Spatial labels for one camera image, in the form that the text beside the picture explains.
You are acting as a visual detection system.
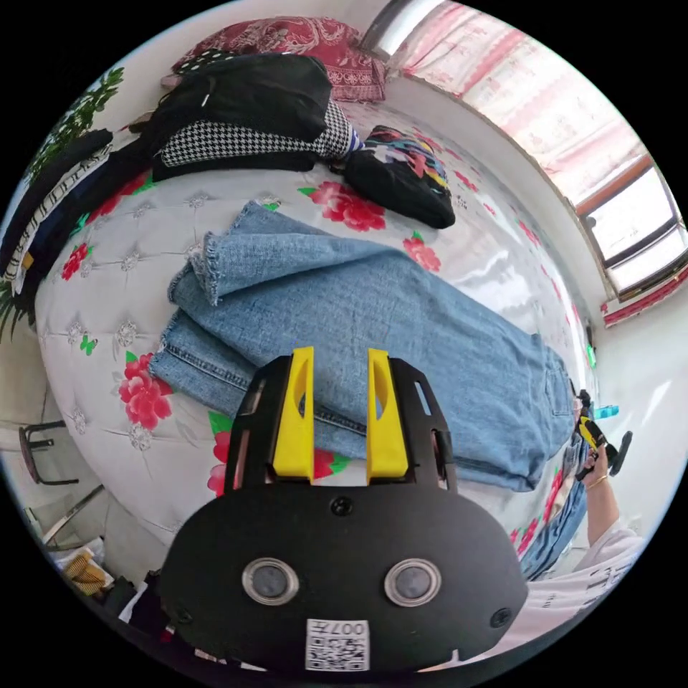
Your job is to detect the person's right forearm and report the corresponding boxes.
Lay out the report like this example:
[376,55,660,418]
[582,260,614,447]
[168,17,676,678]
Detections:
[584,472,623,547]

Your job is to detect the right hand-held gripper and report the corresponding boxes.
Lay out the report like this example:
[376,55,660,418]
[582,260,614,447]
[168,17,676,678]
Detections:
[573,390,620,483]

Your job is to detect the person's body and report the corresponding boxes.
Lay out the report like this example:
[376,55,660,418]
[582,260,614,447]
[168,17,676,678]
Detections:
[472,525,649,665]

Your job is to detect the pile of striped dark clothes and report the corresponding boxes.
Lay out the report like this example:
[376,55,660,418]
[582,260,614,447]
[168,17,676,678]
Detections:
[0,128,117,295]

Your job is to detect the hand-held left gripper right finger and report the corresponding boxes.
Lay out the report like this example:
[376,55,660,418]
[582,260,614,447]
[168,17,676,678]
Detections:
[366,348,409,485]

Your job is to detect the pink curtain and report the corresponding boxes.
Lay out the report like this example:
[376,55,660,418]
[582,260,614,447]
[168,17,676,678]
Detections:
[401,1,649,201]

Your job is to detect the blue denim garment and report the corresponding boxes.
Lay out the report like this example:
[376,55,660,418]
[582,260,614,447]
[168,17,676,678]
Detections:
[517,466,590,583]

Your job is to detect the black garment with colourful print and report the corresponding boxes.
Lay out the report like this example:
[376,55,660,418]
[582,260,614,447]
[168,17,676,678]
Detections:
[343,124,458,231]

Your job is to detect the person's right hand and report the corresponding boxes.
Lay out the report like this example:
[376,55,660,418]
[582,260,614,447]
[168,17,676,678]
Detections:
[582,446,611,486]

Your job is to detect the window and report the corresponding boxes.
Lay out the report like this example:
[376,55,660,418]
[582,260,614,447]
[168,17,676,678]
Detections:
[577,154,688,303]

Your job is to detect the black stool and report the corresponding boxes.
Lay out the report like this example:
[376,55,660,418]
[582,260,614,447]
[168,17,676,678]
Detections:
[18,420,80,487]

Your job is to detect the red patterned pillow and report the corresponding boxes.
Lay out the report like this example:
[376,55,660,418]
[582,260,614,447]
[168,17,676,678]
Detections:
[171,16,388,104]

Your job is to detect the blue jeans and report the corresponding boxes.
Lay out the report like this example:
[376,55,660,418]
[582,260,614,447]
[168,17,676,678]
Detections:
[148,201,577,493]

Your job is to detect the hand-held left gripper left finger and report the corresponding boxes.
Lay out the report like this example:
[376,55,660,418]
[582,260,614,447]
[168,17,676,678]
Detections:
[272,346,315,485]

